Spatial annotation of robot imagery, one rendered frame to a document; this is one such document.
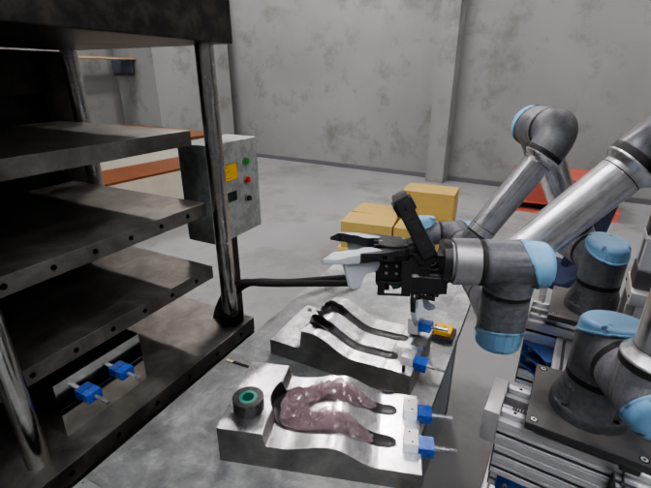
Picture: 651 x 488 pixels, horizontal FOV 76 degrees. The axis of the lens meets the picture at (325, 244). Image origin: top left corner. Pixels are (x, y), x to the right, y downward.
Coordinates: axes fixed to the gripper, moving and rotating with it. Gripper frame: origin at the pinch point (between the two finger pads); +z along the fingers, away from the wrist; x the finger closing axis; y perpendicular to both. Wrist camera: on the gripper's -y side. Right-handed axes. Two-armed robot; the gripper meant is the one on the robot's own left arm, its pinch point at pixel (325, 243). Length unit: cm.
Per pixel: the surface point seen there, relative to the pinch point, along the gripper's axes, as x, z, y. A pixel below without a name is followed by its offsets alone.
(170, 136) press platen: 67, 57, -17
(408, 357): 50, -21, 48
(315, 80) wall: 786, 98, -123
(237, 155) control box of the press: 103, 46, -9
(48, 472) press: 14, 71, 66
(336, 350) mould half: 54, 1, 49
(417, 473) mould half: 16, -20, 59
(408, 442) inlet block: 22, -19, 55
